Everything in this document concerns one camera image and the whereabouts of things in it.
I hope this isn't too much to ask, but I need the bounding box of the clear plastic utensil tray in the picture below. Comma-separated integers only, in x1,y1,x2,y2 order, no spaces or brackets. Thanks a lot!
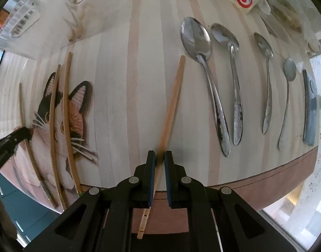
0,0,95,60

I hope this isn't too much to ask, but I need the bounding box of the striped cat placemat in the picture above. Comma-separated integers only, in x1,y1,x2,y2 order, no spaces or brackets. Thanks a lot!
0,0,318,209

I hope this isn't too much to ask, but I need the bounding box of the teal cabinet front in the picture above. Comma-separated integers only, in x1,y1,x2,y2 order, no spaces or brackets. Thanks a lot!
0,174,59,245

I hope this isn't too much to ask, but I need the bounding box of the wooden chopstick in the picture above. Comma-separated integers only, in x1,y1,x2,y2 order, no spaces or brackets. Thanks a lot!
18,82,58,209
137,55,186,240
49,64,68,211
63,52,82,197

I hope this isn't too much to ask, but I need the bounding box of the large steel spoon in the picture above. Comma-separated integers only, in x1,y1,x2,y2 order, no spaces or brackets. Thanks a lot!
180,17,231,157

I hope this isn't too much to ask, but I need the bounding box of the small steel spoon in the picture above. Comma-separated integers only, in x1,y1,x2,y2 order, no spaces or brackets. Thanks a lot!
278,58,297,150

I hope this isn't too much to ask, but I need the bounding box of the clear plastic bag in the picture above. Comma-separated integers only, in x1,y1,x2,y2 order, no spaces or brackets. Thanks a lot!
266,0,321,54

